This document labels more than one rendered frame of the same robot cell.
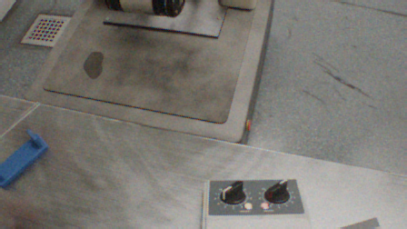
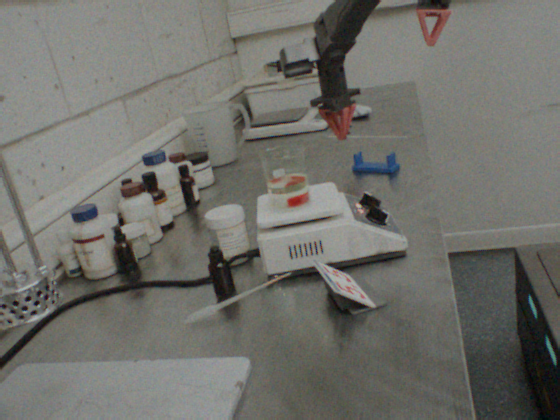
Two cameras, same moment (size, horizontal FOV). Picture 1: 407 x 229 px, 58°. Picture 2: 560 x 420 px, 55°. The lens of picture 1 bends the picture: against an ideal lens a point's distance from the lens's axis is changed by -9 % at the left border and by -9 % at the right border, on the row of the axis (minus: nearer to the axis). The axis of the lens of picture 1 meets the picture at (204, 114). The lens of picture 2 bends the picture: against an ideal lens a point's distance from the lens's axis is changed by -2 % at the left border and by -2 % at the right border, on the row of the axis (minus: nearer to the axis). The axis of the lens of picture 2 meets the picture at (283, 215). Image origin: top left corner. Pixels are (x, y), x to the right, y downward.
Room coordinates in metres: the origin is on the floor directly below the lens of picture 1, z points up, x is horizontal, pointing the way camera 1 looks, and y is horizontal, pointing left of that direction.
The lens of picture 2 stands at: (0.03, -0.79, 1.10)
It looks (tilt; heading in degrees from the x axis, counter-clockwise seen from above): 20 degrees down; 88
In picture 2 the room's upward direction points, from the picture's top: 11 degrees counter-clockwise
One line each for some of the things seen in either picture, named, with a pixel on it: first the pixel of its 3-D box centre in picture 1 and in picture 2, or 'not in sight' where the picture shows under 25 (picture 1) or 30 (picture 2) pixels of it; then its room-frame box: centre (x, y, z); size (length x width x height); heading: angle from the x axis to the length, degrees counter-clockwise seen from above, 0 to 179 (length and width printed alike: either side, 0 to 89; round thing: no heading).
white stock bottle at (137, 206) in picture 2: not in sight; (138, 213); (-0.19, 0.16, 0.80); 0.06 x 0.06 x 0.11
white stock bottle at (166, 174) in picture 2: not in sight; (161, 183); (-0.16, 0.30, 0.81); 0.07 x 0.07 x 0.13
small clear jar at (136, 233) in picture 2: not in sight; (134, 241); (-0.20, 0.10, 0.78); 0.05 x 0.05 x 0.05
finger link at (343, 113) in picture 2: not in sight; (341, 117); (0.24, 0.36, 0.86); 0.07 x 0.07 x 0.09; 44
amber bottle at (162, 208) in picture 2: not in sight; (155, 200); (-0.17, 0.22, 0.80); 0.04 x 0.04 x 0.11
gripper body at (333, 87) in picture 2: not in sight; (333, 85); (0.23, 0.36, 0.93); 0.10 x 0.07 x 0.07; 44
